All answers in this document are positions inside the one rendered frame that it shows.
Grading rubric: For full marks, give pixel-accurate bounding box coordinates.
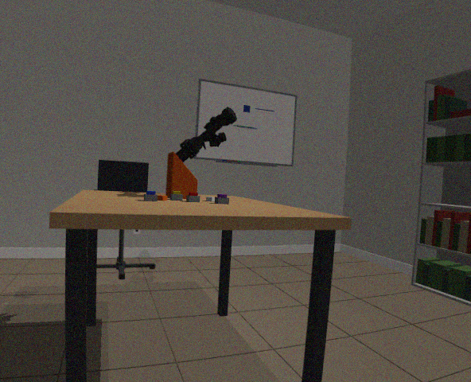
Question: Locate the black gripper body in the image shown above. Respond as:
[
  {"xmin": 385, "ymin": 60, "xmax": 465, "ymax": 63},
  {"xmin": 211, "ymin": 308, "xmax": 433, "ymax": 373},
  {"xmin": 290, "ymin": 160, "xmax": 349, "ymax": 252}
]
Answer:
[{"xmin": 217, "ymin": 132, "xmax": 227, "ymax": 142}]

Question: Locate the yellow button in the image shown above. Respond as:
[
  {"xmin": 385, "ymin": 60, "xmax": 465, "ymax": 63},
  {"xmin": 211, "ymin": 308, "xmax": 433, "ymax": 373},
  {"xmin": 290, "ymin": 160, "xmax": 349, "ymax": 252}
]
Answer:
[{"xmin": 169, "ymin": 191, "xmax": 183, "ymax": 201}]

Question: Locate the blue button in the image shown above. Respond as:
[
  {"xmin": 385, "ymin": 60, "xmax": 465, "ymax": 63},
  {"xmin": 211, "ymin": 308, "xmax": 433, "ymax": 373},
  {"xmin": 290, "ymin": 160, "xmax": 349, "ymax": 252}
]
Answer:
[{"xmin": 144, "ymin": 191, "xmax": 158, "ymax": 201}]

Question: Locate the purple button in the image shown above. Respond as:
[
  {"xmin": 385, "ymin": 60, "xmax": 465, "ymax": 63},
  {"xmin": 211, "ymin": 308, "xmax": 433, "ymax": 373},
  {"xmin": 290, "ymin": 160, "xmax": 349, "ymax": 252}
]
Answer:
[{"xmin": 215, "ymin": 194, "xmax": 229, "ymax": 205}]

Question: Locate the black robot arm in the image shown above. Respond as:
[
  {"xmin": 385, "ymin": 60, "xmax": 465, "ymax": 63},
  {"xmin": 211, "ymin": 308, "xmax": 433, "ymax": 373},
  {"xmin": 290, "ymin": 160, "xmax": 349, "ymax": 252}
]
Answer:
[{"xmin": 176, "ymin": 107, "xmax": 237, "ymax": 162}]

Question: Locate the red button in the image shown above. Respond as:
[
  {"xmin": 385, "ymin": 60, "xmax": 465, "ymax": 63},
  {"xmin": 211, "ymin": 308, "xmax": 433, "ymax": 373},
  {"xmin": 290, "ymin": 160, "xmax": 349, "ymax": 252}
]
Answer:
[{"xmin": 186, "ymin": 193, "xmax": 200, "ymax": 202}]

